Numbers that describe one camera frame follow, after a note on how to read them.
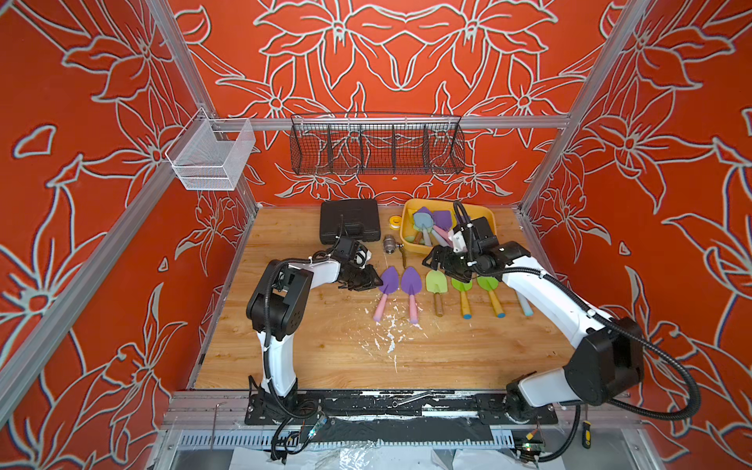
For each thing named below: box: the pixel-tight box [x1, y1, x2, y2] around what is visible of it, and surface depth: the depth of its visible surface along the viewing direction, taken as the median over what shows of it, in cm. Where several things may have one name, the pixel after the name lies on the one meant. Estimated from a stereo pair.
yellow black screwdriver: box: [581, 420, 593, 450], surface depth 71 cm
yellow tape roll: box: [388, 214, 402, 231], surface depth 114 cm
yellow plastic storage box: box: [399, 197, 497, 255], surface depth 113 cm
